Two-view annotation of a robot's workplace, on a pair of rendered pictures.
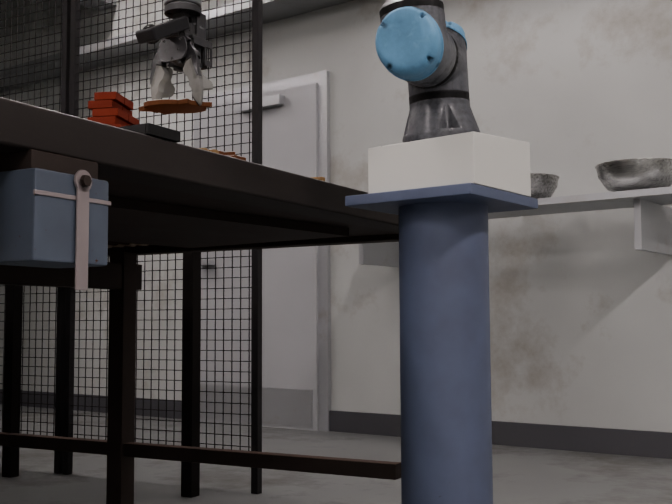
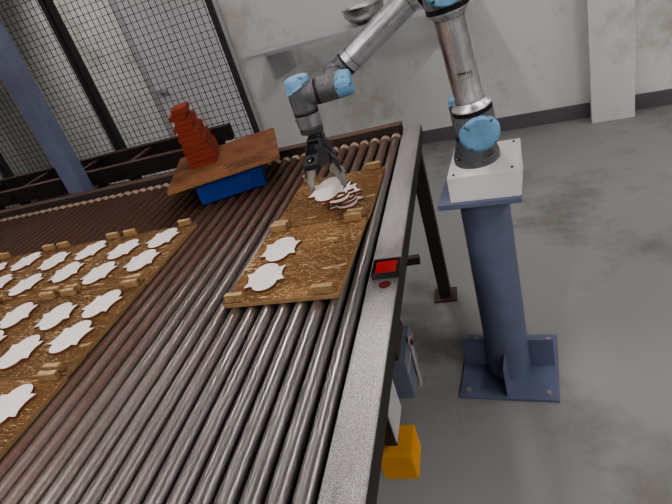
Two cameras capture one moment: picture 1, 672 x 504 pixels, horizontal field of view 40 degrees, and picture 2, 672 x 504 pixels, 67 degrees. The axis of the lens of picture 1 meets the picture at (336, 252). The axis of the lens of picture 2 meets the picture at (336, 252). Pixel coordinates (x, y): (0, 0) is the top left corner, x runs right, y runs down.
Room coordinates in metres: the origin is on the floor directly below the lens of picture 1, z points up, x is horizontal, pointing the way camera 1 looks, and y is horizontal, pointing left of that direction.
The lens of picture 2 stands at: (0.30, 0.60, 1.65)
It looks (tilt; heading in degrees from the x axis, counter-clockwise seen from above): 28 degrees down; 351
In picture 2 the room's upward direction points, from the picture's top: 18 degrees counter-clockwise
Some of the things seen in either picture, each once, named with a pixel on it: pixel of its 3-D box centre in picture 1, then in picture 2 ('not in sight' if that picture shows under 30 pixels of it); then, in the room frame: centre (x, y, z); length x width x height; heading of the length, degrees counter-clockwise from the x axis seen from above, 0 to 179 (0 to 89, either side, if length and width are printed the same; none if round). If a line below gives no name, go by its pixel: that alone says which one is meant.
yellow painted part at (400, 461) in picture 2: not in sight; (392, 429); (1.10, 0.47, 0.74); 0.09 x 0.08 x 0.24; 150
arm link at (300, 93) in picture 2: not in sight; (301, 94); (1.81, 0.30, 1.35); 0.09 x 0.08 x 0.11; 68
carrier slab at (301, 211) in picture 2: not in sight; (332, 198); (2.01, 0.27, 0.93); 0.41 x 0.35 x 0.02; 149
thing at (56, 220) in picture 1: (49, 224); (395, 363); (1.26, 0.39, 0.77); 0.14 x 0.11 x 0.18; 150
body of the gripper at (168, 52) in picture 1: (184, 39); (317, 144); (1.81, 0.30, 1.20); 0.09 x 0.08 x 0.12; 149
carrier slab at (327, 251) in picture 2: not in sight; (300, 259); (1.66, 0.49, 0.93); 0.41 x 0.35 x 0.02; 148
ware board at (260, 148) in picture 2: not in sight; (225, 158); (2.69, 0.56, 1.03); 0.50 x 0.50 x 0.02; 81
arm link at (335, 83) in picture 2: not in sight; (334, 84); (1.79, 0.20, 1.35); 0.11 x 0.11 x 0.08; 68
